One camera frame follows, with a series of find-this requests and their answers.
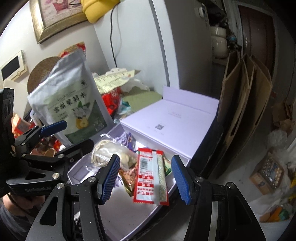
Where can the wall intercom panel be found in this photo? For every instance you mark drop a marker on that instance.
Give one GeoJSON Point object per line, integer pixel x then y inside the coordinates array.
{"type": "Point", "coordinates": [14, 68]}

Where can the orange snack bag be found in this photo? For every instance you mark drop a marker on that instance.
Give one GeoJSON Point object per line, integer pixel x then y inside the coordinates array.
{"type": "Point", "coordinates": [20, 126]}

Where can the box of items on floor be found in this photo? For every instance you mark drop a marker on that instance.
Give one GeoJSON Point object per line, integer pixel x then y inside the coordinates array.
{"type": "Point", "coordinates": [268, 174]}

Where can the yellow plastic container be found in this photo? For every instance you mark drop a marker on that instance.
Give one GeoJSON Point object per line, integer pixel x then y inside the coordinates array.
{"type": "Point", "coordinates": [95, 9]}

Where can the white refrigerator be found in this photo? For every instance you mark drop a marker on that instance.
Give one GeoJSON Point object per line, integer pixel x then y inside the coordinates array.
{"type": "Point", "coordinates": [168, 42]}

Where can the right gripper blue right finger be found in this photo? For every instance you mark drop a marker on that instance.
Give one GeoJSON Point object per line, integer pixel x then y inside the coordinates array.
{"type": "Point", "coordinates": [183, 180]}

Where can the gold framed picture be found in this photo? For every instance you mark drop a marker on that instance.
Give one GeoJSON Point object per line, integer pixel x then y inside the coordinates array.
{"type": "Point", "coordinates": [50, 17]}

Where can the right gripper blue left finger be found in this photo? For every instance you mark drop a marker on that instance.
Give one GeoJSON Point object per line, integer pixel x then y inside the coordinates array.
{"type": "Point", "coordinates": [107, 178]}

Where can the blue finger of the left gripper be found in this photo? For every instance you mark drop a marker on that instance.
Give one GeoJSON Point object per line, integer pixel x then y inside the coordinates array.
{"type": "Point", "coordinates": [54, 128]}

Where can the green paper sheet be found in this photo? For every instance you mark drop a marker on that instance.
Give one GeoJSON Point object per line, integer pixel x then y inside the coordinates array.
{"type": "Point", "coordinates": [142, 100]}

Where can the round woven mat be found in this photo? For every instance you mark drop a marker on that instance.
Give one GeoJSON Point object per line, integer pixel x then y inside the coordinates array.
{"type": "Point", "coordinates": [40, 72]}

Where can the white ceramic jar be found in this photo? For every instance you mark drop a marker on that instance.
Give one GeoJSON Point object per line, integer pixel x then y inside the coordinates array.
{"type": "Point", "coordinates": [219, 42]}

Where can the green gold candy wrappers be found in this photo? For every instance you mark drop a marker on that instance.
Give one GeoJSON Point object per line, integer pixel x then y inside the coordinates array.
{"type": "Point", "coordinates": [129, 177]}

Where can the clear zip bag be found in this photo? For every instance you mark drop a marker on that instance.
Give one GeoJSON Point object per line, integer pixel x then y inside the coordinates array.
{"type": "Point", "coordinates": [127, 158]}

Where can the dark entrance door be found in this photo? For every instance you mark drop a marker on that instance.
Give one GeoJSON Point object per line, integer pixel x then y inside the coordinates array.
{"type": "Point", "coordinates": [258, 36]}

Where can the white printed paper strip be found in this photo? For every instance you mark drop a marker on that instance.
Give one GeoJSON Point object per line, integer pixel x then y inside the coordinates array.
{"type": "Point", "coordinates": [113, 79]}

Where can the silver tea pouch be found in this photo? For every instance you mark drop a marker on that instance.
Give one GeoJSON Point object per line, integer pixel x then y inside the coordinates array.
{"type": "Point", "coordinates": [69, 93]}

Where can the red white snack packet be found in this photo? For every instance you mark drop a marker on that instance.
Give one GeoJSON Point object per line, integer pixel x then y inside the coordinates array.
{"type": "Point", "coordinates": [150, 184]}

